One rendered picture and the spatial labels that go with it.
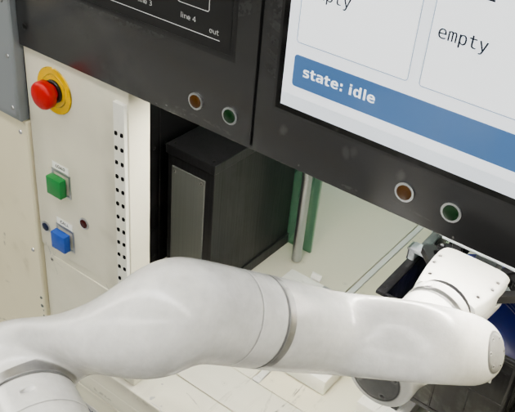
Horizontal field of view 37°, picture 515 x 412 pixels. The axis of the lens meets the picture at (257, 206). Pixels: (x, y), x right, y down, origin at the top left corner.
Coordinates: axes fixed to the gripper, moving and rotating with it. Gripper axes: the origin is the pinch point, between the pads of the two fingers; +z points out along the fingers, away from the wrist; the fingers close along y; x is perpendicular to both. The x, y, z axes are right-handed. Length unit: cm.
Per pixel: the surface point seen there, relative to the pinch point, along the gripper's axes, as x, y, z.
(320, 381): -29.8, -17.2, -10.5
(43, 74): 17, -57, -30
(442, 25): 41, -2, -30
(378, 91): 32.6, -6.8, -30.2
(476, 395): -17.1, 6.3, -8.7
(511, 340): -13.5, 6.3, 1.2
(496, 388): -14.0, 8.5, -8.9
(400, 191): 23.5, -2.4, -30.4
